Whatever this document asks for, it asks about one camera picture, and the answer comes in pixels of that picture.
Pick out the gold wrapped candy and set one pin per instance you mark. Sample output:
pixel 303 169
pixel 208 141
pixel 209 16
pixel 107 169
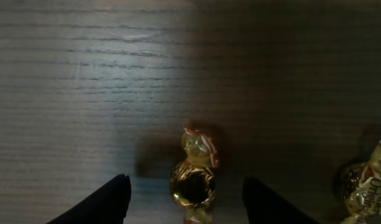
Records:
pixel 193 186
pixel 361 189

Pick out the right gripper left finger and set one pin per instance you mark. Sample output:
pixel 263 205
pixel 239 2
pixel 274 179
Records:
pixel 106 205

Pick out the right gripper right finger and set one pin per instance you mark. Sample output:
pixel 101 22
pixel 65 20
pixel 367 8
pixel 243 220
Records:
pixel 264 208

